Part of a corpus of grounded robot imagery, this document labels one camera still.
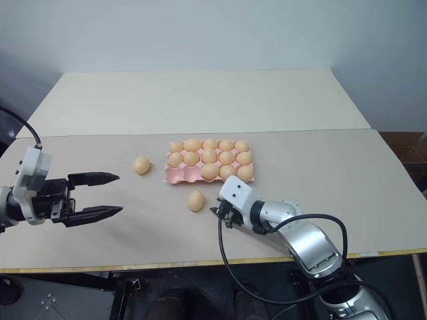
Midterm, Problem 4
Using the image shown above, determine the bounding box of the pink egg carton tray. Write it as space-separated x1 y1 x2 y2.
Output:
162 139 258 185

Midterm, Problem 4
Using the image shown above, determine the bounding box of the brown cardboard box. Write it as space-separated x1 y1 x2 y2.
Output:
379 131 427 201

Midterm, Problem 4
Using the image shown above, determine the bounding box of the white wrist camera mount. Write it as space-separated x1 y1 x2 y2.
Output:
218 176 258 231
12 146 53 226

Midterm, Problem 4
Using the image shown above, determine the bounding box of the black table frame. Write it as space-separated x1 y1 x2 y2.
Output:
0 270 149 320

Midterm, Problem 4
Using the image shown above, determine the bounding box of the dark rounded shape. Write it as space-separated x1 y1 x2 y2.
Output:
155 285 189 320
232 282 266 320

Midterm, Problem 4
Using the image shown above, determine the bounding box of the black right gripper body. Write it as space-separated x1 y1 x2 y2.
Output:
215 198 245 230

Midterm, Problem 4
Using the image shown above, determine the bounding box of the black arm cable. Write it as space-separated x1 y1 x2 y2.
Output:
218 213 350 305
0 105 43 149

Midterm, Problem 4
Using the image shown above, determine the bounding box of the black round object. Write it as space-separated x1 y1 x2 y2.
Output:
0 276 23 306

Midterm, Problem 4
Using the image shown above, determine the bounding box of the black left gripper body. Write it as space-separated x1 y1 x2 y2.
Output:
31 177 78 228

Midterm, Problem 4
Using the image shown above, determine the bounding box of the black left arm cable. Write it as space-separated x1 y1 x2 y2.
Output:
0 105 43 149

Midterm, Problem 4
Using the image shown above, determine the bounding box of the black table leg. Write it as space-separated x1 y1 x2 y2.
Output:
411 254 427 320

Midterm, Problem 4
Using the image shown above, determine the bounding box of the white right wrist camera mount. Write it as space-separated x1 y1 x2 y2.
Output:
218 176 258 231

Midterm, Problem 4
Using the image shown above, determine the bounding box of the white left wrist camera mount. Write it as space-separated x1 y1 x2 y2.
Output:
12 146 53 226

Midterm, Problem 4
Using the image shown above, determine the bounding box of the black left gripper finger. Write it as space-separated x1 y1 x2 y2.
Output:
67 171 121 188
63 205 125 229

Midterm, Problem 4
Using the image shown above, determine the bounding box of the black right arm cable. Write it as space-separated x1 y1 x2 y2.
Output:
218 213 350 305

